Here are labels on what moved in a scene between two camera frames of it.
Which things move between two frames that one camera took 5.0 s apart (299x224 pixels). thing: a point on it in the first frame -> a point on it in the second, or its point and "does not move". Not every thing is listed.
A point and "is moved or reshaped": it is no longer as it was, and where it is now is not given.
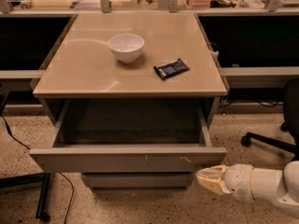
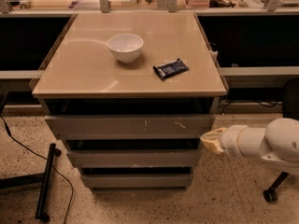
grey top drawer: [110, 136] is moved or reshaped
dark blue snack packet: [171, 69] does not move
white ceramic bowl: [127, 47] does not move
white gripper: [239, 181] -> [230, 139]
